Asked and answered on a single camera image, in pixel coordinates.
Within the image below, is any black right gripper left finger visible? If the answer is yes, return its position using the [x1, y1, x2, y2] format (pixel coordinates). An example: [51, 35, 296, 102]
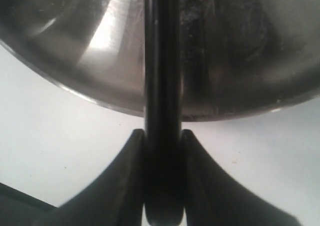
[34, 129, 144, 225]

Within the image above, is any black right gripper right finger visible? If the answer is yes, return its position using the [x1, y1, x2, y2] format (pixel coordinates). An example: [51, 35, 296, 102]
[182, 130, 300, 226]

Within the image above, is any black knife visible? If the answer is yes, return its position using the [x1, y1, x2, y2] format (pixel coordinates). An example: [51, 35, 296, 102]
[144, 0, 184, 225]

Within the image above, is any round stainless steel plate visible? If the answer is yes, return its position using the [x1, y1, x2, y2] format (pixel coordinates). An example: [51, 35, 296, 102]
[0, 0, 320, 122]

